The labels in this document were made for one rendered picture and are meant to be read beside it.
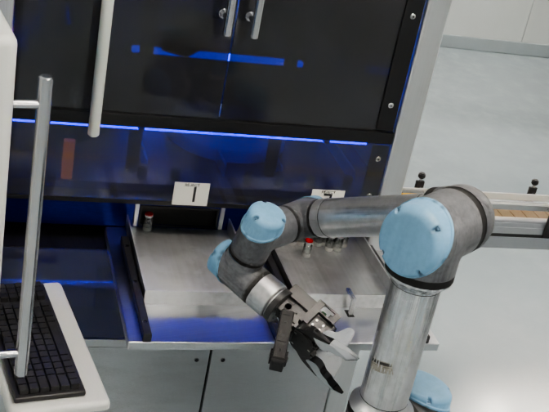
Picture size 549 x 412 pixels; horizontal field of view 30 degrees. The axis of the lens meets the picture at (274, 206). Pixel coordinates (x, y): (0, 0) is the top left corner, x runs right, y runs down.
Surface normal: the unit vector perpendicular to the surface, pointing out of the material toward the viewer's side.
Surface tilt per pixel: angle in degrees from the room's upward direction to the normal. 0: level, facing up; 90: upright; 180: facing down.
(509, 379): 0
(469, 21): 90
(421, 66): 90
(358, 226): 108
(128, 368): 90
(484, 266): 0
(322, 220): 86
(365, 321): 0
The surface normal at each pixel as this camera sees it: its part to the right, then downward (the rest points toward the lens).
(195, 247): 0.18, -0.88
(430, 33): 0.24, 0.47
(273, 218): 0.37, -0.74
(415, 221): -0.64, 0.11
